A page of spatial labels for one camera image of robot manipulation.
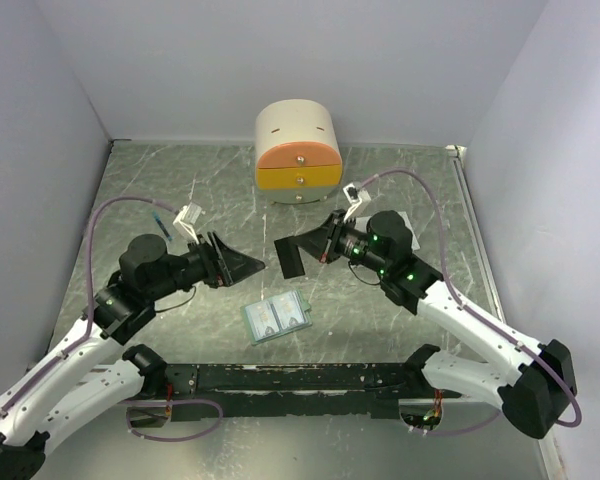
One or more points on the aluminium frame rail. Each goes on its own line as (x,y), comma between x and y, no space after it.
(327,447)

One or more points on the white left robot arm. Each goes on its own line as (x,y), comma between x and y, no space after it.
(92,368)

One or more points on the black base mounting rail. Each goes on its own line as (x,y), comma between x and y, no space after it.
(377,390)

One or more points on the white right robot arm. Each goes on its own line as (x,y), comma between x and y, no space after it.
(530,382)

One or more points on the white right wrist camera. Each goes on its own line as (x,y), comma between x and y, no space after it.
(358,198)

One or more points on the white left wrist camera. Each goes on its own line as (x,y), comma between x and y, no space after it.
(184,222)

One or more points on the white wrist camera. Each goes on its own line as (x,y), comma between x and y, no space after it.
(358,198)
(184,222)

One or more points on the patterned card pocket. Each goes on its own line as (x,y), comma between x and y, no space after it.
(262,320)
(288,310)

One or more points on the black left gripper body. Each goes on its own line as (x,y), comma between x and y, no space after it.
(198,265)

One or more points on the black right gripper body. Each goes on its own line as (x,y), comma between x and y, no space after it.
(346,241)

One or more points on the round pastel drawer cabinet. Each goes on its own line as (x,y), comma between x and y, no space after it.
(298,160)

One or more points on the mint green card holder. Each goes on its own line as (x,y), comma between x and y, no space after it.
(276,316)

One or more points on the blue pen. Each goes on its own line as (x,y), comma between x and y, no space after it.
(162,226)

